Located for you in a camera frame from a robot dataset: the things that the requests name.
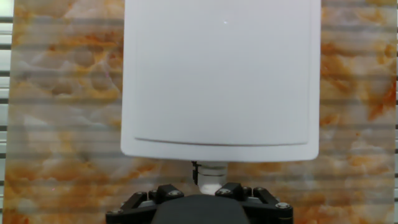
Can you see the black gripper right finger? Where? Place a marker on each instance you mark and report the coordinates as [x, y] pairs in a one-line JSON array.
[[264, 205]]

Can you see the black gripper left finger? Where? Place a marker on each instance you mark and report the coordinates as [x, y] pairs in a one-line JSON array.
[[140, 205]]

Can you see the white drawer cabinet frame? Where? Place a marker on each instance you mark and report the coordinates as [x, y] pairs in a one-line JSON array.
[[217, 77]]

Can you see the orange marble pattern mat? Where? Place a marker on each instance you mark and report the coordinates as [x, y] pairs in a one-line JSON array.
[[62, 93]]

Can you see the white drawer with knob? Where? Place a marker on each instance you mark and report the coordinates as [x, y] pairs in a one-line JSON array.
[[211, 177]]

